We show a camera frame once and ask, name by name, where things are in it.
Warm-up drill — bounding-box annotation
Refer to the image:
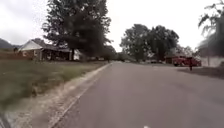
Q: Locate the small dark tree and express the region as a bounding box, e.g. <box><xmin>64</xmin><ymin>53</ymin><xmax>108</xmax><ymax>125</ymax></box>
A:
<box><xmin>101</xmin><ymin>44</ymin><xmax>118</xmax><ymax>62</ymax></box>

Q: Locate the group of broad trees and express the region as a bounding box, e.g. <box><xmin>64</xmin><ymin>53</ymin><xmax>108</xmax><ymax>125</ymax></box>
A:
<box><xmin>119</xmin><ymin>23</ymin><xmax>180</xmax><ymax>63</ymax></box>

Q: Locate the grey asphalt road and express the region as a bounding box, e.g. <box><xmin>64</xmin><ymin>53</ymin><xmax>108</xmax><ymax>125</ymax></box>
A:
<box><xmin>49</xmin><ymin>61</ymin><xmax>224</xmax><ymax>128</ymax></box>

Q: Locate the large dark tree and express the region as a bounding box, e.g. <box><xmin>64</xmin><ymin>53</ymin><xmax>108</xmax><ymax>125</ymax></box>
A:
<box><xmin>41</xmin><ymin>0</ymin><xmax>113</xmax><ymax>62</ymax></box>

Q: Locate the red pickup truck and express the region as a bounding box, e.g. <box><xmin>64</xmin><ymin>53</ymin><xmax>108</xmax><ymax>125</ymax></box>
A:
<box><xmin>172</xmin><ymin>55</ymin><xmax>203</xmax><ymax>68</ymax></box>

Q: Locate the pale concrete gutter strip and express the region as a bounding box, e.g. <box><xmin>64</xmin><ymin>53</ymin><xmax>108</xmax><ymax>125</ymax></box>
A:
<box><xmin>6</xmin><ymin>62</ymin><xmax>113</xmax><ymax>128</ymax></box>

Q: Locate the grass lawn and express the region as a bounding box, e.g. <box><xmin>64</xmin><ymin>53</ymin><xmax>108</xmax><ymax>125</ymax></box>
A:
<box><xmin>0</xmin><ymin>59</ymin><xmax>109</xmax><ymax>111</ymax></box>

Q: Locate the red brick house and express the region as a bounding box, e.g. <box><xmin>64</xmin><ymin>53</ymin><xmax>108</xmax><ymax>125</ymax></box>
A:
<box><xmin>17</xmin><ymin>38</ymin><xmax>81</xmax><ymax>62</ymax></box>

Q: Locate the grass verge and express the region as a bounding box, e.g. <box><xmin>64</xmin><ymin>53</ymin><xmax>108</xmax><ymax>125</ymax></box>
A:
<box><xmin>178</xmin><ymin>65</ymin><xmax>224</xmax><ymax>80</ymax></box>

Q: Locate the white building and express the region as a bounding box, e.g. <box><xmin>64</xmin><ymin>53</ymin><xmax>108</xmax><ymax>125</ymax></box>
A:
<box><xmin>199</xmin><ymin>55</ymin><xmax>224</xmax><ymax>68</ymax></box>

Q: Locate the distant wooded hill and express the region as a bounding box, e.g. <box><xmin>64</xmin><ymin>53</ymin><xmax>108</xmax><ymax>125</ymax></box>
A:
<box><xmin>0</xmin><ymin>37</ymin><xmax>19</xmax><ymax>52</ymax></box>

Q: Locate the tall leafy tree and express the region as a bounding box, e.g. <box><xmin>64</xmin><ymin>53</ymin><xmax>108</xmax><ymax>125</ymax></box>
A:
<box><xmin>197</xmin><ymin>1</ymin><xmax>224</xmax><ymax>58</ymax></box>

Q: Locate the mailbox on post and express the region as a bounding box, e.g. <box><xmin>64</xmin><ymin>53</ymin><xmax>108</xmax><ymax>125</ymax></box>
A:
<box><xmin>188</xmin><ymin>57</ymin><xmax>194</xmax><ymax>72</ymax></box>

